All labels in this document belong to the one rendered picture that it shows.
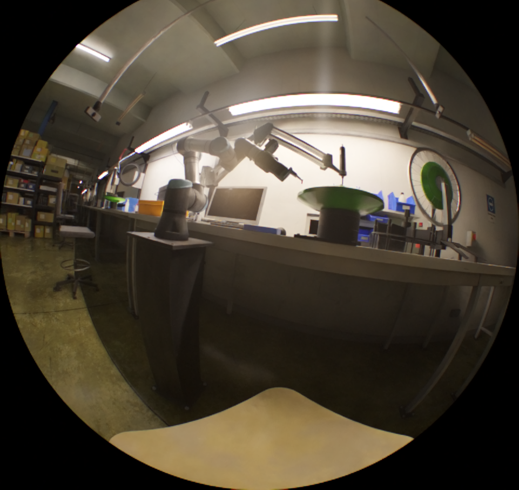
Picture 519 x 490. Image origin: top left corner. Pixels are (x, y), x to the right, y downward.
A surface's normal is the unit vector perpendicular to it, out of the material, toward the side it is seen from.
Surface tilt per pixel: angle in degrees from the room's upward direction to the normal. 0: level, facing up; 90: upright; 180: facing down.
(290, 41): 180
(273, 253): 90
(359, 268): 90
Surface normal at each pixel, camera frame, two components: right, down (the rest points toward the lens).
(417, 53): -0.14, 0.99
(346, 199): -0.27, 0.88
